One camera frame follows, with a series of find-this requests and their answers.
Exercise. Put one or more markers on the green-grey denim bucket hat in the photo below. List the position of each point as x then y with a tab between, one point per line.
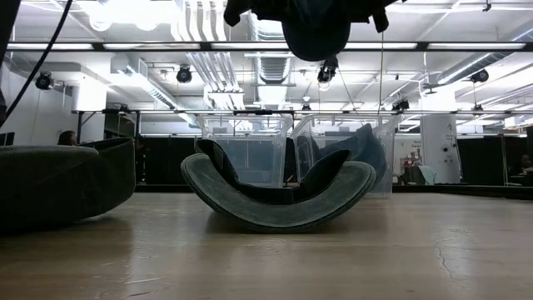
275	208

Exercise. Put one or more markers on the dark green denim bucket hat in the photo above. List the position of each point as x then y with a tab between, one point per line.
62	187

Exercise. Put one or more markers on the clear plastic storage bin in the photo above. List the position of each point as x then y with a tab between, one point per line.
333	125
258	158

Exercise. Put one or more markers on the black ceiling spotlight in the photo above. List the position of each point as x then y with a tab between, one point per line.
44	80
327	70
184	74
400	105
479	76

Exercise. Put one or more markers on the black partition panel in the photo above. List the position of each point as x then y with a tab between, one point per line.
162	160
481	160

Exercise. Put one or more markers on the white round pillar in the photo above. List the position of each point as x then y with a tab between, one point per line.
439	146

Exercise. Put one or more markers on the dark monitor screen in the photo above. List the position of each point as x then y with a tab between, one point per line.
6	138

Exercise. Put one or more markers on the thin black frame bar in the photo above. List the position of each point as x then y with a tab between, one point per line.
166	111

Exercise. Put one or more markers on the black overhead frame bar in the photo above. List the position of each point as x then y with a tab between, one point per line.
422	46

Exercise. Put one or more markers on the black table edge rail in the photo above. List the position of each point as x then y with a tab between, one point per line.
458	191

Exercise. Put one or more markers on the black rig post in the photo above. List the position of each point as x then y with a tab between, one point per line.
8	25

